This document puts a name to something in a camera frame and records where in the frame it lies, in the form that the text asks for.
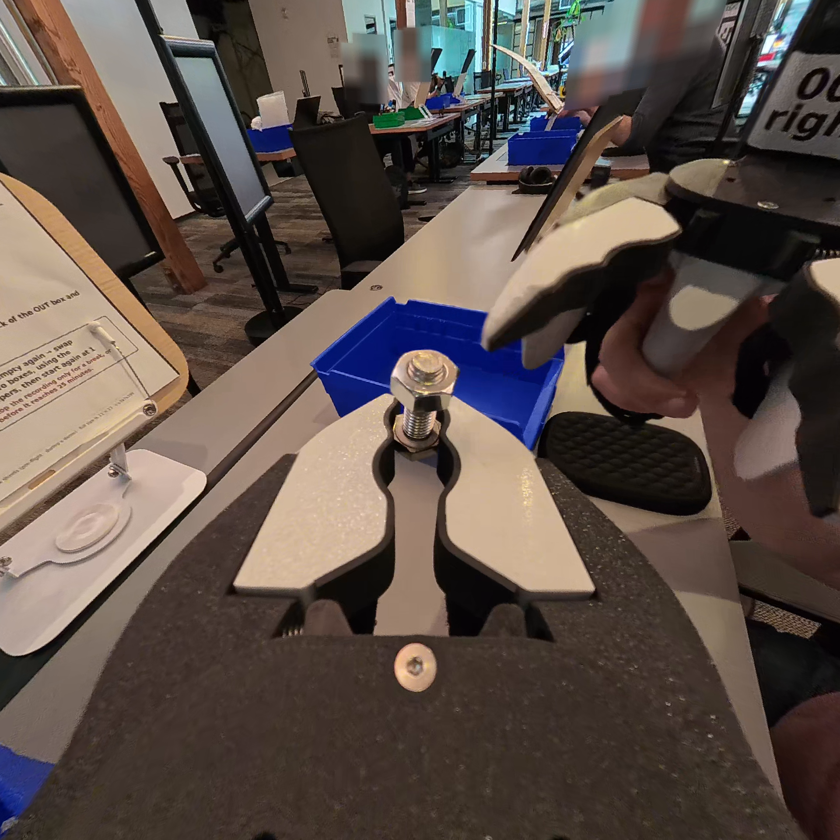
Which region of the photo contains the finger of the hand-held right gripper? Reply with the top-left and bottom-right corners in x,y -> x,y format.
481,196 -> 683,370
734,259 -> 840,519

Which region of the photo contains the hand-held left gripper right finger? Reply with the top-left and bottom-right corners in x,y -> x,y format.
436,392 -> 598,603

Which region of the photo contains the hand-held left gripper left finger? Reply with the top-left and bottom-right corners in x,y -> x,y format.
233,395 -> 399,601

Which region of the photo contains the silver hex nut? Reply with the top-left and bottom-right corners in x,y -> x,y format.
392,420 -> 450,460

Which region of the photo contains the silver hex bolt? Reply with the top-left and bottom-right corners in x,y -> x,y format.
390,350 -> 460,454

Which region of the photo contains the person's right forearm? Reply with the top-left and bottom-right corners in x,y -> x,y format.
696,387 -> 840,572

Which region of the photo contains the person's right hand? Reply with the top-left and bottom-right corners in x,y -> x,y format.
591,266 -> 774,421

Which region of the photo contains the wooden document stand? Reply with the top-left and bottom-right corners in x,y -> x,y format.
0,172 -> 207,657
512,92 -> 632,263

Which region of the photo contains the black wrist rest pad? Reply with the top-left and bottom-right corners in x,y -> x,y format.
538,411 -> 713,516

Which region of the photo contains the black office chair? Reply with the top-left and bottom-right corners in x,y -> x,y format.
161,101 -> 293,273
289,113 -> 406,290

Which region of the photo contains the printed paper sheet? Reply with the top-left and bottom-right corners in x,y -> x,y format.
0,180 -> 179,519

